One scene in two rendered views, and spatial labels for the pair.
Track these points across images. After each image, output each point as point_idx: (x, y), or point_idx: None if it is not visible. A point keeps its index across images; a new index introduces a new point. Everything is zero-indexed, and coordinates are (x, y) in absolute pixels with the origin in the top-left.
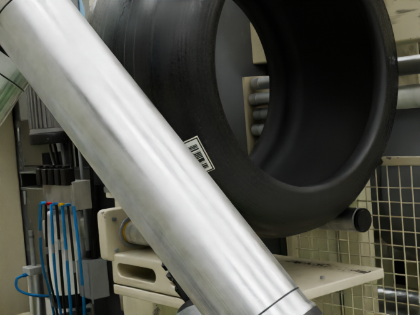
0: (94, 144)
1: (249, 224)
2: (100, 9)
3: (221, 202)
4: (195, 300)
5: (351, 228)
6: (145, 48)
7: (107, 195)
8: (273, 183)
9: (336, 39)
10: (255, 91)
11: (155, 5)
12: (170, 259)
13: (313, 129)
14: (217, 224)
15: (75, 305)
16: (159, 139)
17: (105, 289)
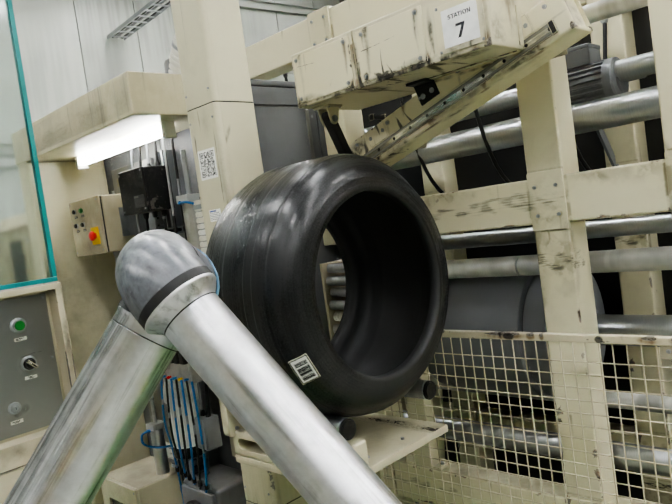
0: (256, 426)
1: (347, 411)
2: (218, 249)
3: (357, 464)
4: None
5: (421, 397)
6: (261, 287)
7: None
8: (364, 378)
9: (396, 241)
10: (330, 274)
11: (266, 253)
12: None
13: (382, 311)
14: (357, 484)
15: (197, 459)
16: (306, 419)
17: (218, 441)
